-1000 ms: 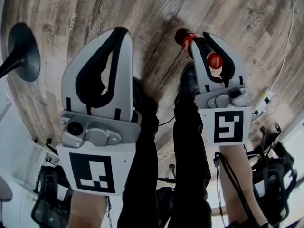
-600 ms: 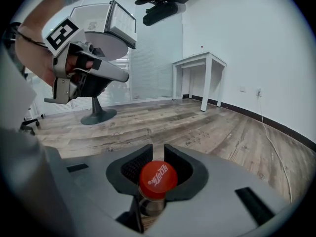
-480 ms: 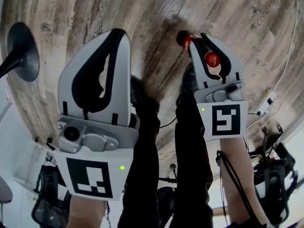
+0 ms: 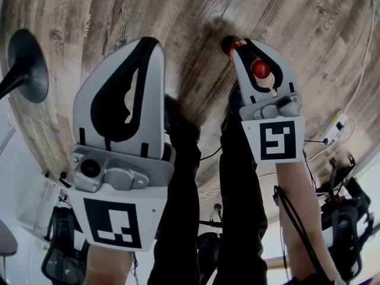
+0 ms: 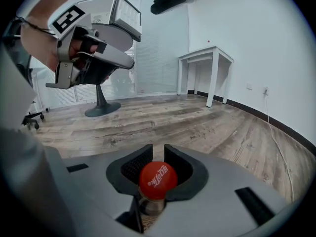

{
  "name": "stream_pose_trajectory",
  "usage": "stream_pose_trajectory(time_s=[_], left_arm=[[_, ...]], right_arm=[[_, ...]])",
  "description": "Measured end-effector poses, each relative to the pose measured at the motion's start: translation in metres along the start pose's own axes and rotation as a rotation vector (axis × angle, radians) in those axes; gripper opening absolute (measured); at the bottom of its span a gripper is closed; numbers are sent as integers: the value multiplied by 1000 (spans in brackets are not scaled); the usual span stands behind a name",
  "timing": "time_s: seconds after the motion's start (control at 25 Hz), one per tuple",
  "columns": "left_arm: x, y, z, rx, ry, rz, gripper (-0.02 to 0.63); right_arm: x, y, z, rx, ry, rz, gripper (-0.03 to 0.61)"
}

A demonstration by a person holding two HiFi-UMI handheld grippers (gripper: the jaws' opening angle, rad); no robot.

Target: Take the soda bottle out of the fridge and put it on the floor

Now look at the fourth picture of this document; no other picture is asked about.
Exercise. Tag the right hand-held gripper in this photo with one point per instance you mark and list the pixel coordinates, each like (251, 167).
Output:
(279, 141)

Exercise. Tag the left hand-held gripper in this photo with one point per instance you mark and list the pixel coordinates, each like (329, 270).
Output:
(112, 218)

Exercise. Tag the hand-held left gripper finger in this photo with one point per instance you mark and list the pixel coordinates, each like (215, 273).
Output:
(84, 111)
(155, 105)

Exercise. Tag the cola bottle with red cap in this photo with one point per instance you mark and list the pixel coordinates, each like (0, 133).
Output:
(260, 69)

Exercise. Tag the person's right forearm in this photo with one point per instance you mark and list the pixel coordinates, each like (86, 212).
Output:
(297, 183)

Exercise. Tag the person's left forearm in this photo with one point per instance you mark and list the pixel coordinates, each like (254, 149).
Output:
(107, 266)

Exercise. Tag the person's left leg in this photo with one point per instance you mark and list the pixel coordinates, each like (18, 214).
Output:
(175, 203)

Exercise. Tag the person's leg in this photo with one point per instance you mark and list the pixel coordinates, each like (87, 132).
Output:
(240, 203)
(175, 203)

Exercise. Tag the round black marble table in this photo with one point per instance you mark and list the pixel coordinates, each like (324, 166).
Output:
(29, 67)

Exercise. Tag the white and yellow power strip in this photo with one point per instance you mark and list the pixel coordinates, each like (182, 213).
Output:
(337, 128)

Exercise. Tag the person's right leg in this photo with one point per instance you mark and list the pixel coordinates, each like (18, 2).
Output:
(240, 203)

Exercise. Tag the black waist pack device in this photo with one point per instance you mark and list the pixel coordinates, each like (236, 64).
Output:
(311, 281)

